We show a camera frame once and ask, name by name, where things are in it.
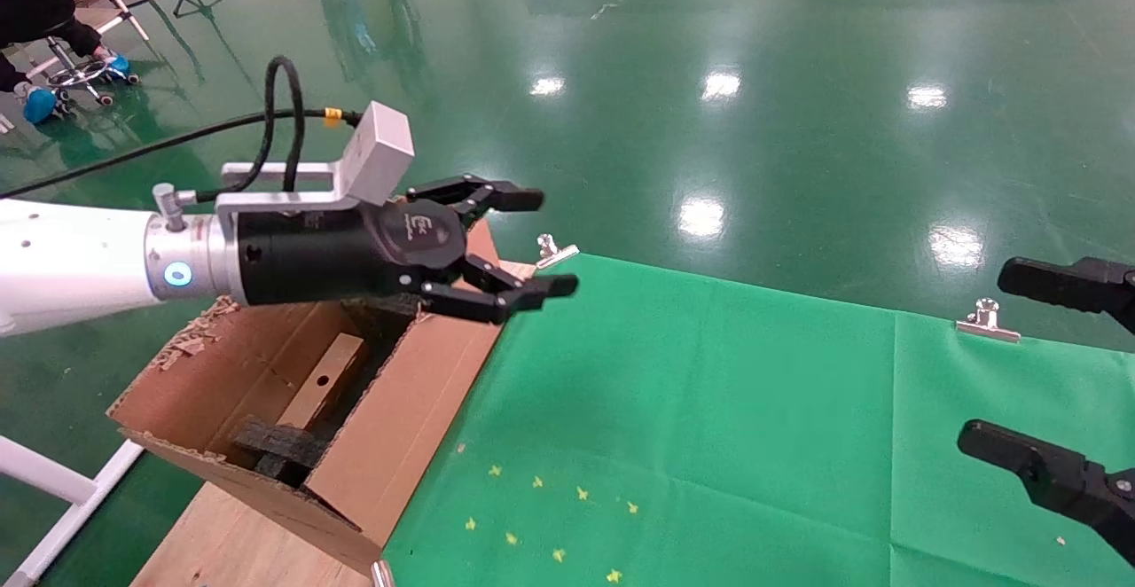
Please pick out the wheeled metal stool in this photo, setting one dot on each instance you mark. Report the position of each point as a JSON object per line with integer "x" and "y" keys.
{"x": 84, "y": 77}

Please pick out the small taped cardboard box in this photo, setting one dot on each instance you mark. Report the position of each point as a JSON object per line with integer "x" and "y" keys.
{"x": 324, "y": 383}

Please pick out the green cloth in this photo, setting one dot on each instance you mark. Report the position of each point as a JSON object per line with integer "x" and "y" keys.
{"x": 754, "y": 410}

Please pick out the blue shoe cover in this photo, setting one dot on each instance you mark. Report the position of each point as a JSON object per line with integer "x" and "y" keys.
{"x": 119, "y": 65}
{"x": 39, "y": 105}

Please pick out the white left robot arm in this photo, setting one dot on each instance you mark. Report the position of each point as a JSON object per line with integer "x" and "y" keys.
{"x": 71, "y": 259}

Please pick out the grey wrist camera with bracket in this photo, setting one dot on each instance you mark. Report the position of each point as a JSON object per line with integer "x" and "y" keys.
{"x": 377, "y": 152}

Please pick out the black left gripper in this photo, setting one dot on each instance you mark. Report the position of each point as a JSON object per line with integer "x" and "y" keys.
{"x": 337, "y": 254}

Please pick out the black foam block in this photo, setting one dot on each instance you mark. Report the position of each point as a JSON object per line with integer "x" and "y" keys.
{"x": 275, "y": 442}

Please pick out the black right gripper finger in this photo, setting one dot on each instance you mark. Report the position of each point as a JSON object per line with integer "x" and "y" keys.
{"x": 1042, "y": 472}
{"x": 1060, "y": 281}

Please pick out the white metal frame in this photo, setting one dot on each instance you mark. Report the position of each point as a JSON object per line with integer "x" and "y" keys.
{"x": 53, "y": 481}

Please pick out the large open cardboard carton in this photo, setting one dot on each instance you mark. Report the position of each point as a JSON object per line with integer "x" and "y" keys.
{"x": 399, "y": 427}

